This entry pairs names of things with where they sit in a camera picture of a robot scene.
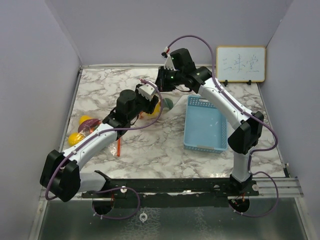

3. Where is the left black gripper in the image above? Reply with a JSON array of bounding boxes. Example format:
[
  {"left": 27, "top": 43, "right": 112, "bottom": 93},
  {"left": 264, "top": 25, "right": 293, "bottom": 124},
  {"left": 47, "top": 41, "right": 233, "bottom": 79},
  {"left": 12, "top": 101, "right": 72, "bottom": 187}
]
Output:
[{"left": 128, "top": 84, "right": 159, "bottom": 122}]

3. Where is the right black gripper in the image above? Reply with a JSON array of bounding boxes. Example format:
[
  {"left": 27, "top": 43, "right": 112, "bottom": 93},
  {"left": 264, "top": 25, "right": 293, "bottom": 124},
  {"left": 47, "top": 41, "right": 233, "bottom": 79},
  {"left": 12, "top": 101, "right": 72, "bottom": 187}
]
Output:
[{"left": 154, "top": 66, "right": 184, "bottom": 93}]

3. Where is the clear zip bag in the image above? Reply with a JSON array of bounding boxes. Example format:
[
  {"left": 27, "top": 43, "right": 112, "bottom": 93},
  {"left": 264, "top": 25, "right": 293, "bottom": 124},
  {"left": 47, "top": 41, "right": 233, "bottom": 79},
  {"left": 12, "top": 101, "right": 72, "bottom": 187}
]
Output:
[
  {"left": 138, "top": 91, "right": 183, "bottom": 121},
  {"left": 67, "top": 113, "right": 123, "bottom": 158}
]

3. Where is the green avocado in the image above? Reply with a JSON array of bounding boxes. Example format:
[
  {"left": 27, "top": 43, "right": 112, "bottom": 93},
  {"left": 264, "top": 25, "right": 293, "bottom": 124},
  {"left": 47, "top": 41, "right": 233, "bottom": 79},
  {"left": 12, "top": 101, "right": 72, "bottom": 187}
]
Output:
[{"left": 162, "top": 97, "right": 174, "bottom": 111}]

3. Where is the purple sweet potato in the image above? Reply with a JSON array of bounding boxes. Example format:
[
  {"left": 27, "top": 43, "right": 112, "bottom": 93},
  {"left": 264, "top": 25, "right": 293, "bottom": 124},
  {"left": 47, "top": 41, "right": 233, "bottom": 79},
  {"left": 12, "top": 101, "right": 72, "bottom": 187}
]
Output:
[{"left": 77, "top": 118, "right": 101, "bottom": 133}]

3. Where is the clear zip top bag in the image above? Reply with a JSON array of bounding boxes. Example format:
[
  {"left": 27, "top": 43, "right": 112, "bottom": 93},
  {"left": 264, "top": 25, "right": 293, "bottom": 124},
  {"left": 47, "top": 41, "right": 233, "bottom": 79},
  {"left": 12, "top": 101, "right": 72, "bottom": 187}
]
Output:
[{"left": 67, "top": 113, "right": 123, "bottom": 158}]

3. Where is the yellow bell pepper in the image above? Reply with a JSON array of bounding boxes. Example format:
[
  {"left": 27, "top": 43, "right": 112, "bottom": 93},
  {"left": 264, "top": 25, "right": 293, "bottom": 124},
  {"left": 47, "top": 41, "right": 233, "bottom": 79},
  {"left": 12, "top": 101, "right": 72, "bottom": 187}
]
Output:
[{"left": 145, "top": 101, "right": 161, "bottom": 118}]

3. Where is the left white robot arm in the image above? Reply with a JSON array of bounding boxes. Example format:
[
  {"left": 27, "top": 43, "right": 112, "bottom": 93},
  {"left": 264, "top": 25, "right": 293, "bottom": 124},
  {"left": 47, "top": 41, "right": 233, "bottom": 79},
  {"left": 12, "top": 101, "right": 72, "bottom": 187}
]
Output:
[{"left": 40, "top": 80, "right": 163, "bottom": 202}]

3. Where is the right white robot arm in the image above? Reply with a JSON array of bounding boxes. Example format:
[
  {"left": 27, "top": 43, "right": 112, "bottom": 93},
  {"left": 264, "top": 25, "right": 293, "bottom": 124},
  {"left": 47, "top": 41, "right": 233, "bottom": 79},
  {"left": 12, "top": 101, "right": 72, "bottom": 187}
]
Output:
[{"left": 155, "top": 47, "right": 264, "bottom": 196}]

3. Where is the small whiteboard with writing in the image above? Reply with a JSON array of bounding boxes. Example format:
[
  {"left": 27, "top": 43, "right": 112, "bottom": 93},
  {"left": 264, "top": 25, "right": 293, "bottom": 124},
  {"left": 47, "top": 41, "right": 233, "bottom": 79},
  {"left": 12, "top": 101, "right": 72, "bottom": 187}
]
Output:
[{"left": 215, "top": 46, "right": 266, "bottom": 83}]

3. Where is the light blue plastic basket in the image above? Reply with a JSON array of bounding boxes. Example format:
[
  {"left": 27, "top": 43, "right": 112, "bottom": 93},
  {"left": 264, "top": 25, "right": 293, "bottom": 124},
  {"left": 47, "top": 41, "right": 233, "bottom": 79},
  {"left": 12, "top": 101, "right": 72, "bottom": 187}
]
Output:
[{"left": 183, "top": 95, "right": 228, "bottom": 154}]

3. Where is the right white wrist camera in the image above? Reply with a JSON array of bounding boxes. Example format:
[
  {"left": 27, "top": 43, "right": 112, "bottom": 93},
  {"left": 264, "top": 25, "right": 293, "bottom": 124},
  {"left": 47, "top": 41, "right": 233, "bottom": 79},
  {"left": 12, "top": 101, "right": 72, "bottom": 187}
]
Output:
[{"left": 161, "top": 52, "right": 176, "bottom": 71}]

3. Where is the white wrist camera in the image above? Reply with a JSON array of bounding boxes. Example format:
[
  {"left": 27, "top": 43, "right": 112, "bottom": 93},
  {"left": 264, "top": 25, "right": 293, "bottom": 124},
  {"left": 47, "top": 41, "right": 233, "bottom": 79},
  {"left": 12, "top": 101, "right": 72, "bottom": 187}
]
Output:
[
  {"left": 161, "top": 52, "right": 176, "bottom": 71},
  {"left": 138, "top": 83, "right": 156, "bottom": 101}
]

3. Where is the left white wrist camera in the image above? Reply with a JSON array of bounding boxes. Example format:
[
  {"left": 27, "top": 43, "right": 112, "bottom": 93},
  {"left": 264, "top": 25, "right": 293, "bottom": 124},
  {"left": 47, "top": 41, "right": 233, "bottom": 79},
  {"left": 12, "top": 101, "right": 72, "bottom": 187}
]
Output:
[{"left": 138, "top": 83, "right": 156, "bottom": 101}]

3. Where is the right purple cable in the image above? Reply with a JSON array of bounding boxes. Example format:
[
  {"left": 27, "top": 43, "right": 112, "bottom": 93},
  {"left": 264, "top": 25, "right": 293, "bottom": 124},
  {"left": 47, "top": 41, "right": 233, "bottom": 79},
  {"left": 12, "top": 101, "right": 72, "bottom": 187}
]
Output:
[{"left": 161, "top": 34, "right": 280, "bottom": 218}]

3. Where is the purple cable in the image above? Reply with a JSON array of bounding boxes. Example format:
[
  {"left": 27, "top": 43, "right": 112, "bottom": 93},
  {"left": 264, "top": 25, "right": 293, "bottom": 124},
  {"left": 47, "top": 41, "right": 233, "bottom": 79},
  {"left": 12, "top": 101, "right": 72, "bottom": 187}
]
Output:
[
  {"left": 161, "top": 34, "right": 280, "bottom": 218},
  {"left": 44, "top": 78, "right": 165, "bottom": 221}
]

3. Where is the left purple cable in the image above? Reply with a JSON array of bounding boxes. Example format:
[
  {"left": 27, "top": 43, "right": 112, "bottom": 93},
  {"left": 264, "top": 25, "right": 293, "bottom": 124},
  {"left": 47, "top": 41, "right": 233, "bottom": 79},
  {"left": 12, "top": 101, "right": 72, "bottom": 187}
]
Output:
[{"left": 44, "top": 78, "right": 165, "bottom": 221}]

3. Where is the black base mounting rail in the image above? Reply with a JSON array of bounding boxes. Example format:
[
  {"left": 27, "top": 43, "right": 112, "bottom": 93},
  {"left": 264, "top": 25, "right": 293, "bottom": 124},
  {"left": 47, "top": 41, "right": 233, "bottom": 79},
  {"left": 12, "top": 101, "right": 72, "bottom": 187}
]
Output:
[{"left": 81, "top": 176, "right": 259, "bottom": 209}]

